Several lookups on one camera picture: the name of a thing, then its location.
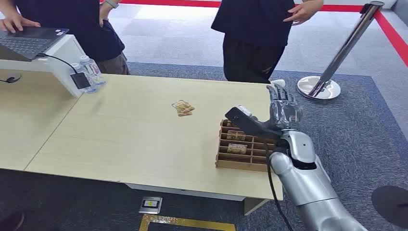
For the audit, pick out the dark grey laptop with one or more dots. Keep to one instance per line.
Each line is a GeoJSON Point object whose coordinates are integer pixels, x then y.
{"type": "Point", "coordinates": [28, 41]}

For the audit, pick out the black round disc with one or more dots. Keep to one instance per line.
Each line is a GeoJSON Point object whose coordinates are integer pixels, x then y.
{"type": "Point", "coordinates": [392, 207]}

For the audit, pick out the patterned card in organizer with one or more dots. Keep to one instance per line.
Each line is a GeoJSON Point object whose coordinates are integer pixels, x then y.
{"type": "Point", "coordinates": [236, 135]}
{"type": "Point", "coordinates": [227, 123]}
{"type": "Point", "coordinates": [237, 149]}

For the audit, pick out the white table frame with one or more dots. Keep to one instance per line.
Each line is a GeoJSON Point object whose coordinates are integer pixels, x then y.
{"type": "Point", "coordinates": [191, 192]}

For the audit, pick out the wooden slotted card organizer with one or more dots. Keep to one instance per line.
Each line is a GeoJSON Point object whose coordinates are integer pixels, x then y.
{"type": "Point", "coordinates": [239, 159]}

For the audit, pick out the patterned card on desk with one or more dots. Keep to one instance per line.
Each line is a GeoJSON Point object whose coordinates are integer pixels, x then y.
{"type": "Point", "coordinates": [180, 104]}
{"type": "Point", "coordinates": [186, 111]}

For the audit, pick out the chrome stanchion post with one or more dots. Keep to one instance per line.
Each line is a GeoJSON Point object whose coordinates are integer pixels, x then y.
{"type": "Point", "coordinates": [344, 47]}

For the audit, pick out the black power adapter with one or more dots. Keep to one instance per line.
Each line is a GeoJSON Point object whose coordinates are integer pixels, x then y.
{"type": "Point", "coordinates": [80, 81]}

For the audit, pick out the target person's left hand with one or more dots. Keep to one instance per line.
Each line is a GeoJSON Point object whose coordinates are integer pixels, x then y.
{"type": "Point", "coordinates": [302, 12]}

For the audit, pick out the silver floor socket box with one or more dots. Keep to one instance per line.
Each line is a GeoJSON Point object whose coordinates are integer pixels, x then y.
{"type": "Point", "coordinates": [150, 204]}

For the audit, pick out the person at laptop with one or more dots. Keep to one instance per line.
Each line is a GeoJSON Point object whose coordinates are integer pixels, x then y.
{"type": "Point", "coordinates": [79, 28]}

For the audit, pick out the small white object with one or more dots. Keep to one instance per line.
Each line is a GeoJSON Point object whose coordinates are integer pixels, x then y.
{"type": "Point", "coordinates": [278, 82]}

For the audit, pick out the wristwatch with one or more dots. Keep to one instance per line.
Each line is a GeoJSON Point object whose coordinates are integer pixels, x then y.
{"type": "Point", "coordinates": [111, 3]}

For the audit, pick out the white desk riser shelf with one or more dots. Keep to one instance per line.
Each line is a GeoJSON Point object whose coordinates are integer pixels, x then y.
{"type": "Point", "coordinates": [63, 51]}

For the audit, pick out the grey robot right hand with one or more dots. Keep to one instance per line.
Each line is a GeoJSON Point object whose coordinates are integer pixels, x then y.
{"type": "Point", "coordinates": [283, 111]}

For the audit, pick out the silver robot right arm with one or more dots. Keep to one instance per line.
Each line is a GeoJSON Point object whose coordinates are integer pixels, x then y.
{"type": "Point", "coordinates": [306, 185]}

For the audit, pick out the black shoe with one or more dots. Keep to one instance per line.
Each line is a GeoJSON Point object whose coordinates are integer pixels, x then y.
{"type": "Point", "coordinates": [11, 222]}

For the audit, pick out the red barrier belt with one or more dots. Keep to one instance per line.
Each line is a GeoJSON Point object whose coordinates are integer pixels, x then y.
{"type": "Point", "coordinates": [393, 36]}
{"type": "Point", "coordinates": [178, 3]}

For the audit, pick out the laptop person's right hand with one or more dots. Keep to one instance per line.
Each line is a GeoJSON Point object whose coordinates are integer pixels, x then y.
{"type": "Point", "coordinates": [16, 22]}

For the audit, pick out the target person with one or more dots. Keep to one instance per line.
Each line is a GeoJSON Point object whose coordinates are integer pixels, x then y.
{"type": "Point", "coordinates": [251, 35]}

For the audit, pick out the clear plastic water bottle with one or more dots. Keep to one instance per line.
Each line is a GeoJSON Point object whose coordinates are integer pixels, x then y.
{"type": "Point", "coordinates": [94, 70]}
{"type": "Point", "coordinates": [90, 85]}

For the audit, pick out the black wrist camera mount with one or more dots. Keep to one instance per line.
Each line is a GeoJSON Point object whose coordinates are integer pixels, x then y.
{"type": "Point", "coordinates": [247, 122]}

